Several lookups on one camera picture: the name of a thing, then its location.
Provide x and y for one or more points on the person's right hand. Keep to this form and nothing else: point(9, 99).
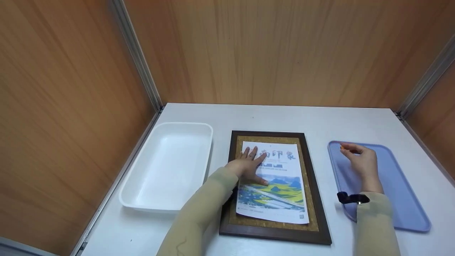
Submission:
point(364, 163)

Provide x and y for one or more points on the person's left hand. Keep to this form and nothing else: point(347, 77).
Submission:
point(245, 169)

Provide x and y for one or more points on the printed landscape poster sheet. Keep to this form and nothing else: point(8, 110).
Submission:
point(280, 192)

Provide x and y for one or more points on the person's left forearm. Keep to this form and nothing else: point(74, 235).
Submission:
point(199, 217)

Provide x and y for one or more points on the person's right forearm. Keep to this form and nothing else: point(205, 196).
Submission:
point(376, 224)

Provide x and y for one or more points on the black wrist band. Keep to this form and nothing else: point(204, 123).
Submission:
point(352, 198)

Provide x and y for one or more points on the blue plastic tray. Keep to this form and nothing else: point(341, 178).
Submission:
point(398, 185)

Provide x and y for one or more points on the brown framed cork board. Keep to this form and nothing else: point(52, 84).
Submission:
point(312, 199)

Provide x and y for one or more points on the white plastic tray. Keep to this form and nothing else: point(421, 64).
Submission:
point(167, 170)

